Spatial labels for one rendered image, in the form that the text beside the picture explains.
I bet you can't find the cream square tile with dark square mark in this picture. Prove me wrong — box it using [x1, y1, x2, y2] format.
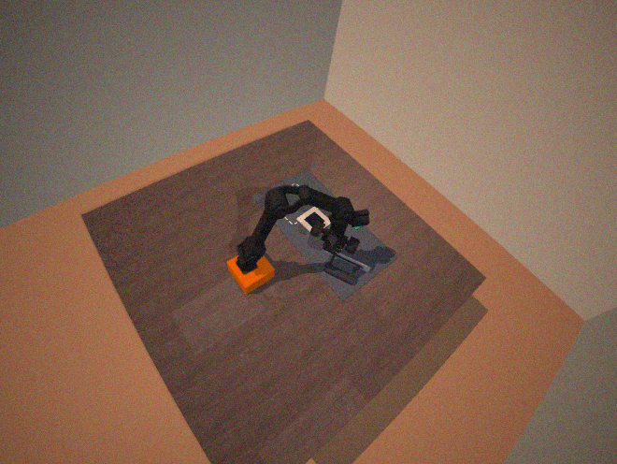
[296, 207, 331, 232]

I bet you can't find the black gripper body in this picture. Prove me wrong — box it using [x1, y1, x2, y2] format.
[310, 221, 360, 254]

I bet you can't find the grey flat mat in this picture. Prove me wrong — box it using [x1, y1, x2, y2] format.
[252, 169, 397, 301]

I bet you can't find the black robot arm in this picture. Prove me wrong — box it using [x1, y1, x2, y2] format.
[236, 184, 369, 275]

